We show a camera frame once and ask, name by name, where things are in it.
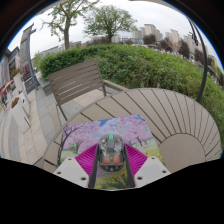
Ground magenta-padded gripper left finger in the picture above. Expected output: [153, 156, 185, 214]
[53, 143, 100, 189]

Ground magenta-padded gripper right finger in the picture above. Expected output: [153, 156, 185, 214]
[123, 143, 172, 189]

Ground transparent computer mouse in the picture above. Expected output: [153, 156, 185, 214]
[98, 133, 126, 174]

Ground flower print mouse pad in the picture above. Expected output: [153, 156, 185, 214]
[57, 114, 165, 190]

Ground white planter with flowers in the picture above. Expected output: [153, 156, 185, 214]
[11, 68, 26, 93]
[10, 96, 32, 134]

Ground brown slatted chair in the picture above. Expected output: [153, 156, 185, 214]
[47, 59, 129, 123]

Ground dark curved umbrella pole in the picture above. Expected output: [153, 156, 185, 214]
[186, 18, 209, 104]

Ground tall grey sign pillar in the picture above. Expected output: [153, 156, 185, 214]
[19, 23, 40, 94]

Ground distant apartment buildings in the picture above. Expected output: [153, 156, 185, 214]
[131, 23, 208, 59]

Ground bare-trunk leaning tree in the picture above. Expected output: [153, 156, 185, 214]
[41, 0, 99, 50]

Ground round leafy tree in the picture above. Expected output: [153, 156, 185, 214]
[83, 4, 138, 44]

